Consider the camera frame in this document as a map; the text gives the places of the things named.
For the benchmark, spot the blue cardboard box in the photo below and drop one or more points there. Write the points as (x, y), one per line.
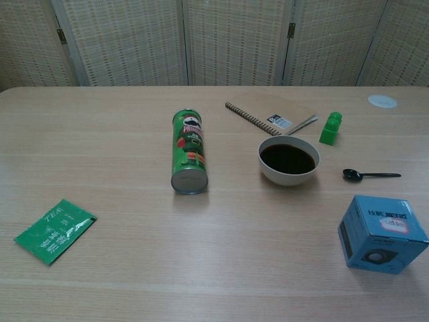
(385, 234)

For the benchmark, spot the green toy building block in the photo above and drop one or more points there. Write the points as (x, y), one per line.
(330, 132)

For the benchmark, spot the brown spiral notebook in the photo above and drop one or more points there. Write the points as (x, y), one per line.
(268, 107)

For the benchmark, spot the green tea sachet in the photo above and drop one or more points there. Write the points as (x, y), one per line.
(50, 234)

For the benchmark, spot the green Pringles can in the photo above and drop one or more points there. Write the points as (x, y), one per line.
(187, 151)

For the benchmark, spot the brass screen hinge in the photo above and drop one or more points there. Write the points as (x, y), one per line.
(292, 30)
(61, 35)

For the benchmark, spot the black plastic spoon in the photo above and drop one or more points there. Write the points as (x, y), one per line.
(350, 174)

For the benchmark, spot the woven folding screen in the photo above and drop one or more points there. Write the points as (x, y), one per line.
(134, 40)

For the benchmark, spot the dark coffee liquid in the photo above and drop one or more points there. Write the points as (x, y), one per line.
(288, 159)

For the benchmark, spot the white ceramic bowl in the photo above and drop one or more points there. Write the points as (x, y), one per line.
(288, 180)

